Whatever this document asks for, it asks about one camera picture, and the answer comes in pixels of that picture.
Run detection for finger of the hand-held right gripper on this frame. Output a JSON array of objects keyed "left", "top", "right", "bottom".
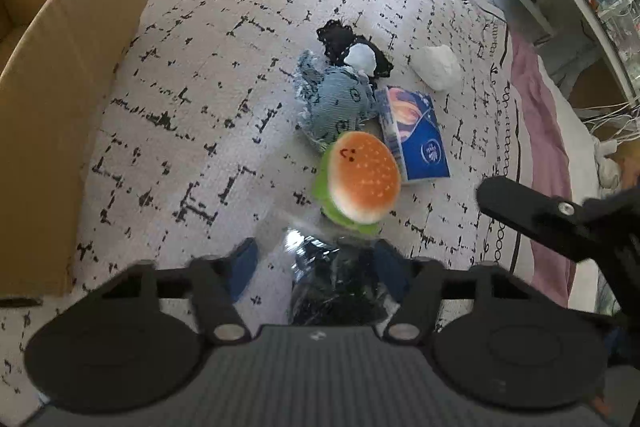
[{"left": 474, "top": 176, "right": 608, "bottom": 265}]

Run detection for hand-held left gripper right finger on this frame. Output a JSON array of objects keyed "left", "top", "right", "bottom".
[{"left": 374, "top": 238, "right": 532, "bottom": 346}]

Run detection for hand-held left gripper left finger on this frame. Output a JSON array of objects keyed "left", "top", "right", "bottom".
[{"left": 100, "top": 237, "right": 260, "bottom": 345}]

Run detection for clear bag with black cloth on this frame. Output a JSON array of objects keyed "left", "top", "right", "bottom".
[{"left": 281, "top": 227, "right": 401, "bottom": 328}]

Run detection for brown cardboard box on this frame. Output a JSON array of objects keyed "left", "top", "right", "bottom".
[{"left": 0, "top": 0, "right": 149, "bottom": 306}]

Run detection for pink bed sheet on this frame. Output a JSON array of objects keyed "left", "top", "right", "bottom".
[{"left": 492, "top": 26, "right": 582, "bottom": 309}]

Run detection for burger plush toy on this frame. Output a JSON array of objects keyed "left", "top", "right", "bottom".
[{"left": 312, "top": 131, "right": 403, "bottom": 236}]

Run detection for blue tissue pack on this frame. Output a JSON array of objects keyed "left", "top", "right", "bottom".
[{"left": 375, "top": 86, "right": 452, "bottom": 186}]

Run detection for white crumpled tissue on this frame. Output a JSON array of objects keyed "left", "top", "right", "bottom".
[{"left": 411, "top": 45, "right": 464, "bottom": 92}]

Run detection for denim plush toy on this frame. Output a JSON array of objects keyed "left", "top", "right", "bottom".
[{"left": 292, "top": 50, "right": 382, "bottom": 152}]

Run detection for grey patterned blanket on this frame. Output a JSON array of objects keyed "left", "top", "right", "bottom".
[{"left": 0, "top": 0, "right": 528, "bottom": 427}]

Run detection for small white cloth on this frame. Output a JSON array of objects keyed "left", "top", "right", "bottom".
[{"left": 345, "top": 43, "right": 377, "bottom": 76}]

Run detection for black lace cloth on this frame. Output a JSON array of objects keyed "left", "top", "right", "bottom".
[{"left": 316, "top": 19, "right": 395, "bottom": 84}]

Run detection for white cables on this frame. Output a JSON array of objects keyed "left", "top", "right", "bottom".
[{"left": 580, "top": 101, "right": 640, "bottom": 145}]

